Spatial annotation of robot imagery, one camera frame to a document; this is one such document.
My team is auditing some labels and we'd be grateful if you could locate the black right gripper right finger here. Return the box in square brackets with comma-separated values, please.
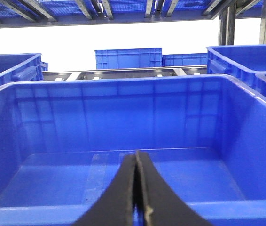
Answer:
[135, 151, 212, 226]

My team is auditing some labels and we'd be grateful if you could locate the blue crate at right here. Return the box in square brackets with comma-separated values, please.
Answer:
[207, 44, 266, 88]

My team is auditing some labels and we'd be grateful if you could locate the blue crate at left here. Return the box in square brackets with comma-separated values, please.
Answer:
[0, 53, 43, 86]

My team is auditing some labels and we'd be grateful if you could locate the blue overhead shelf pallet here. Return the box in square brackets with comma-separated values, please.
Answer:
[0, 0, 265, 29]

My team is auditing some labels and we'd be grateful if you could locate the metal shelf rack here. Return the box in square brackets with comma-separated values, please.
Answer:
[43, 0, 266, 81]

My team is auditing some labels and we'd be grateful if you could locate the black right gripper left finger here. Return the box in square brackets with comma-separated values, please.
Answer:
[73, 154, 136, 226]

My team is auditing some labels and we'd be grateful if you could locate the large blue plastic crate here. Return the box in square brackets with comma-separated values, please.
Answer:
[0, 74, 266, 226]

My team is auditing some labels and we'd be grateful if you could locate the distant low blue crate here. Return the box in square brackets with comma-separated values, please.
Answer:
[163, 53, 208, 67]

